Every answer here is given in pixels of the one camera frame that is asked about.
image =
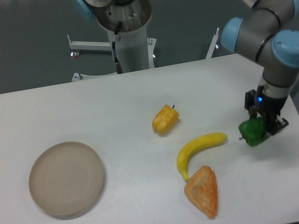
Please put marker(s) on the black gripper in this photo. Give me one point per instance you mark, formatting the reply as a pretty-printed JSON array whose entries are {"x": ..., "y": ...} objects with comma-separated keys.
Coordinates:
[{"x": 268, "y": 107}]

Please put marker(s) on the green toy pepper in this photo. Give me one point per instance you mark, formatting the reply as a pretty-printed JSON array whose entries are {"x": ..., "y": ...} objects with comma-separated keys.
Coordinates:
[{"x": 253, "y": 131}]

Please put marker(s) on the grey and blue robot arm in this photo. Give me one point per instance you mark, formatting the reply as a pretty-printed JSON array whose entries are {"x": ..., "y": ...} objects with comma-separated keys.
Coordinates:
[{"x": 260, "y": 38}]

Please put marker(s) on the yellow toy pepper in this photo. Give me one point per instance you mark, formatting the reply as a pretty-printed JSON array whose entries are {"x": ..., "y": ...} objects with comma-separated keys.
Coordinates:
[{"x": 165, "y": 120}]

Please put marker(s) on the yellow toy banana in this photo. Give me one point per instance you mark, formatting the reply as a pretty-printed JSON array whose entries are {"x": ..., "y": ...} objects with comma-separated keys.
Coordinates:
[{"x": 196, "y": 145}]

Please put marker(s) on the orange toy pumpkin slice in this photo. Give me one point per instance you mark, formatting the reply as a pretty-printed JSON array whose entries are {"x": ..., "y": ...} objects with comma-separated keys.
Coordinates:
[{"x": 201, "y": 190}]

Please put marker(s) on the beige round plate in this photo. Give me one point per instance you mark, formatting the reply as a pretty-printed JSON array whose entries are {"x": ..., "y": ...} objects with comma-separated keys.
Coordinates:
[{"x": 66, "y": 179}]

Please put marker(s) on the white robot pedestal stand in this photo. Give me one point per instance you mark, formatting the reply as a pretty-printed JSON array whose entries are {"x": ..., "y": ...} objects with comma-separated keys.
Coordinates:
[{"x": 128, "y": 41}]

